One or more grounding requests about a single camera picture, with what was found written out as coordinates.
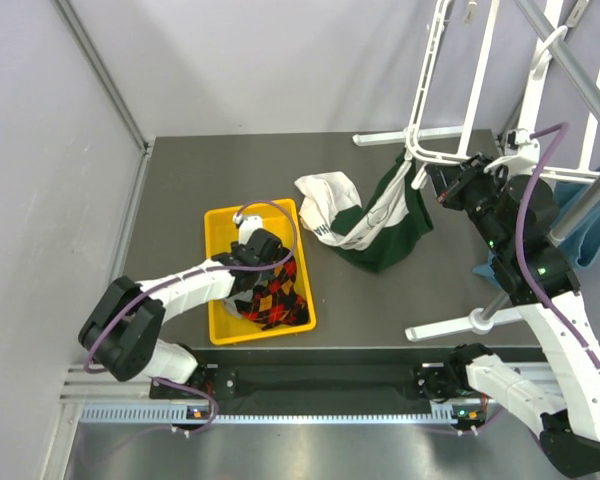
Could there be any blue cloth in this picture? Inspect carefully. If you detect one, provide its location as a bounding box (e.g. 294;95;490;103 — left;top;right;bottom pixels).
472;164;600;289

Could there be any red black argyle sock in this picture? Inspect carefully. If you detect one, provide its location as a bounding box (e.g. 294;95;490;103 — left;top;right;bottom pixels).
224;257;309;331

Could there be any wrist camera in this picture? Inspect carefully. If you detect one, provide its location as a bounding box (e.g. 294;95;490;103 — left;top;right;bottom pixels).
232;213;263;244
484;129;540;176

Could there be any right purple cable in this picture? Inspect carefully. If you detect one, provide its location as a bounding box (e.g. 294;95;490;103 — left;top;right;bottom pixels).
514;122;600;389

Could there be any aluminium cable duct rail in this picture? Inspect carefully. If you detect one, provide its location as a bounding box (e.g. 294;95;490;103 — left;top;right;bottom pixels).
59;363;600;426

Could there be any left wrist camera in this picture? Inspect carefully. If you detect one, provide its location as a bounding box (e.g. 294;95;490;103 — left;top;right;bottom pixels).
232;213;263;244

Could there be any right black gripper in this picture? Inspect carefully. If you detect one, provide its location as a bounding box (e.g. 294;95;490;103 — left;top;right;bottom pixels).
427;152;511;254

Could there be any white hanger clip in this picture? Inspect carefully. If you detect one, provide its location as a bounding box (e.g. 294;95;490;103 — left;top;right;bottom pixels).
411;166;428;190

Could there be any yellow plastic bin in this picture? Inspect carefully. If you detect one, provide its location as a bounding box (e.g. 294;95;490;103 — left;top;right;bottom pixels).
204;198;317;346

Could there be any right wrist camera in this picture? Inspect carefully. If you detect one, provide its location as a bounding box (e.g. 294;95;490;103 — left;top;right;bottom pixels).
484;129;540;176

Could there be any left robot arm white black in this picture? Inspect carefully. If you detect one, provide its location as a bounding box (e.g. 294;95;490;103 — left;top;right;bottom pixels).
78;228;292;397

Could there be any white clip hanger frame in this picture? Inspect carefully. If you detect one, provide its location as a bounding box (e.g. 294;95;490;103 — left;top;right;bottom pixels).
402;0;600;189

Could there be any green and white sock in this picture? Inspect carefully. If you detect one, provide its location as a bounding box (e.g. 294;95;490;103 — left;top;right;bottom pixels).
315;153;433;273

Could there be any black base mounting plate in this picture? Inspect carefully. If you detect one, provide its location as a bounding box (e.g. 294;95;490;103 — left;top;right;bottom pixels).
151;363;475;403

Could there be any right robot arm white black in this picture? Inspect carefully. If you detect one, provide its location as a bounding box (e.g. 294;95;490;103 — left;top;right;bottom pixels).
425;155;600;478

